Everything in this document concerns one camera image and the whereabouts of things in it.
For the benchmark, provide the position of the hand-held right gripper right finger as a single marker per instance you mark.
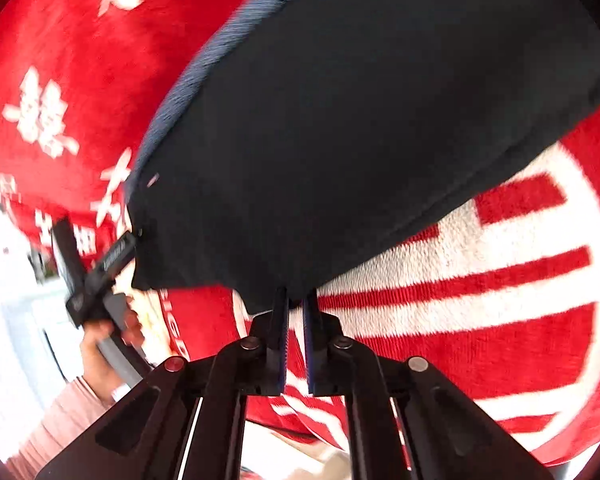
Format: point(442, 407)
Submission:
point(308, 350)

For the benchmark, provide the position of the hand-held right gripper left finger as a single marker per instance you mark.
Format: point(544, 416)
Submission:
point(281, 350)

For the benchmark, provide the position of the black pants with blue waistband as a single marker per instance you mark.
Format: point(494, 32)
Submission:
point(330, 135)

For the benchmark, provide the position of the person's left forearm pink sleeve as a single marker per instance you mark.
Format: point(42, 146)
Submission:
point(55, 425)

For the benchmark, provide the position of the person's left hand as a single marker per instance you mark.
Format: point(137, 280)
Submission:
point(95, 365)

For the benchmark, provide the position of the red printed blanket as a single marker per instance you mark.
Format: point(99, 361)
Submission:
point(80, 60)

